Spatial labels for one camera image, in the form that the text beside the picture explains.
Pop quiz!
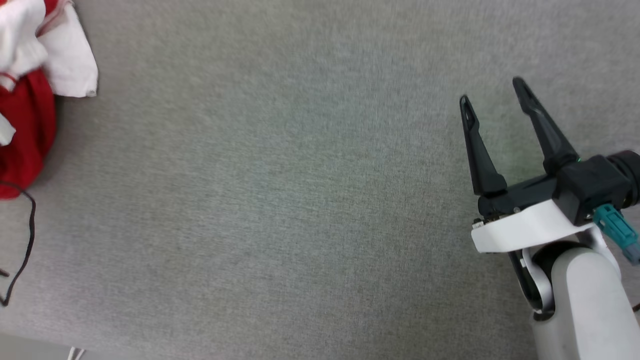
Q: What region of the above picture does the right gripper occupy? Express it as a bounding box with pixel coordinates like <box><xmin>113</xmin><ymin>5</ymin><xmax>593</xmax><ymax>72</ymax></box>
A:
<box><xmin>459</xmin><ymin>77</ymin><xmax>601</xmax><ymax>254</ymax></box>

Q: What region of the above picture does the red and white garment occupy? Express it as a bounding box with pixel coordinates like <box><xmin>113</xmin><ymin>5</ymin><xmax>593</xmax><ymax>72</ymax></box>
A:
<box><xmin>0</xmin><ymin>0</ymin><xmax>99</xmax><ymax>201</ymax></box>

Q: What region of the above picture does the teal cable connector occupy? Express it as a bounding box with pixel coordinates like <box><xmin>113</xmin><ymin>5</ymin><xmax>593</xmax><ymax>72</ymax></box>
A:
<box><xmin>592</xmin><ymin>202</ymin><xmax>640</xmax><ymax>265</ymax></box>

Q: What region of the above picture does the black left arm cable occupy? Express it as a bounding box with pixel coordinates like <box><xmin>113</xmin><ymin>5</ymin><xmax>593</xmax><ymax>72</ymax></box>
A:
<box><xmin>0</xmin><ymin>181</ymin><xmax>37</xmax><ymax>307</ymax></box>

